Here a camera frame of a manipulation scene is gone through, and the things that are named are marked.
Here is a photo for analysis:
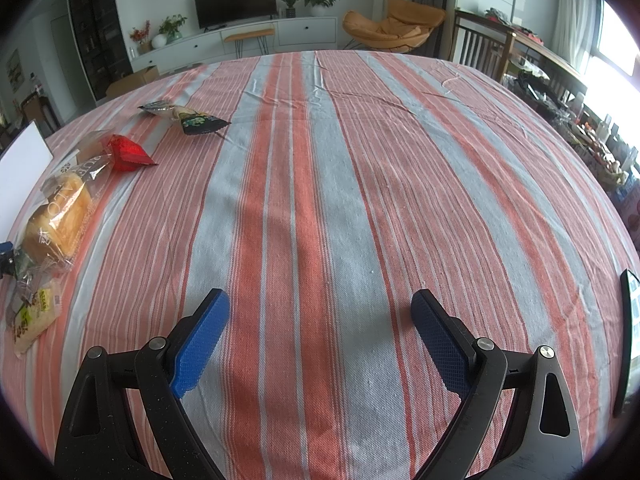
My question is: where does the small wooden stool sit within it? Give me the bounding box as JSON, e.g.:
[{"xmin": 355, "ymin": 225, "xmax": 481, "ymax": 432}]
[{"xmin": 222, "ymin": 28, "xmax": 276, "ymax": 58}]

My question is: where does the black tall cabinet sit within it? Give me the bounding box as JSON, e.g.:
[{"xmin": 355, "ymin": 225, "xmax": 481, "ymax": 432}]
[{"xmin": 67, "ymin": 0, "xmax": 132, "ymax": 102}]

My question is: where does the striped pink grey tablecloth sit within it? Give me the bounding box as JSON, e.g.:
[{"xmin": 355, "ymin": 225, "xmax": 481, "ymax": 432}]
[{"xmin": 1, "ymin": 51, "xmax": 639, "ymax": 479}]

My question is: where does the black flat television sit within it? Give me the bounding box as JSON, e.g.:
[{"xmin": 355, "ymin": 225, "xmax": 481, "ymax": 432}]
[{"xmin": 194, "ymin": 0, "xmax": 277, "ymax": 29}]

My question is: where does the orange lounge chair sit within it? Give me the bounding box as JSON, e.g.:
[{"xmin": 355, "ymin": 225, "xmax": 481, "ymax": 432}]
[{"xmin": 342, "ymin": 0, "xmax": 447, "ymax": 53}]

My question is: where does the white tv cabinet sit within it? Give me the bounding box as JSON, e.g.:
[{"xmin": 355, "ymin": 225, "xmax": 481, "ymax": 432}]
[{"xmin": 131, "ymin": 16, "xmax": 337, "ymax": 75}]

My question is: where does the small potted plant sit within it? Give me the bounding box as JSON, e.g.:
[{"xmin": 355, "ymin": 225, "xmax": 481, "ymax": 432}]
[{"xmin": 282, "ymin": 0, "xmax": 298, "ymax": 18}]

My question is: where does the brown cardboard box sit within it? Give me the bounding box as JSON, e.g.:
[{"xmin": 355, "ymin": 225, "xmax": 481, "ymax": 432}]
[{"xmin": 105, "ymin": 65, "xmax": 160, "ymax": 100}]

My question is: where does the bagged bread loaf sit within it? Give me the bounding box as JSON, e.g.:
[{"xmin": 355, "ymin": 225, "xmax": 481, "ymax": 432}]
[{"xmin": 21, "ymin": 130, "xmax": 114, "ymax": 268}]

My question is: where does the green potted plant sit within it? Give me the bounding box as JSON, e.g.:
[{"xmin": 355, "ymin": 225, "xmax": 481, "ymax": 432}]
[{"xmin": 158, "ymin": 14, "xmax": 186, "ymax": 44}]

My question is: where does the dark wooden chair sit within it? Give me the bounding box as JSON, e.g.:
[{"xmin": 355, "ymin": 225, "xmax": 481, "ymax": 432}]
[{"xmin": 448, "ymin": 9, "xmax": 516, "ymax": 82}]

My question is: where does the red snack packet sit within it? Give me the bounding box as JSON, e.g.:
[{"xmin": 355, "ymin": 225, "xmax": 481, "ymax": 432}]
[{"xmin": 107, "ymin": 134, "xmax": 156, "ymax": 172}]

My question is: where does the cluttered wooden side table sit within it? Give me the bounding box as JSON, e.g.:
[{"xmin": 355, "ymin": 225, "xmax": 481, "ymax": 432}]
[{"xmin": 485, "ymin": 9, "xmax": 639, "ymax": 237}]

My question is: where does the white cardboard storage box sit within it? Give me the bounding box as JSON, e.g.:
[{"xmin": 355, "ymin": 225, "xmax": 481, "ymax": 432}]
[{"xmin": 0, "ymin": 122, "xmax": 53, "ymax": 243}]

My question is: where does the black smartphone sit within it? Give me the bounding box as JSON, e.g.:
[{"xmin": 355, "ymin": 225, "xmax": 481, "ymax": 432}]
[{"xmin": 613, "ymin": 269, "xmax": 640, "ymax": 417}]

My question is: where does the red flower vase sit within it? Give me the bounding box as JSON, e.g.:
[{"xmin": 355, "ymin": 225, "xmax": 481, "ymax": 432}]
[{"xmin": 129, "ymin": 20, "xmax": 151, "ymax": 55}]

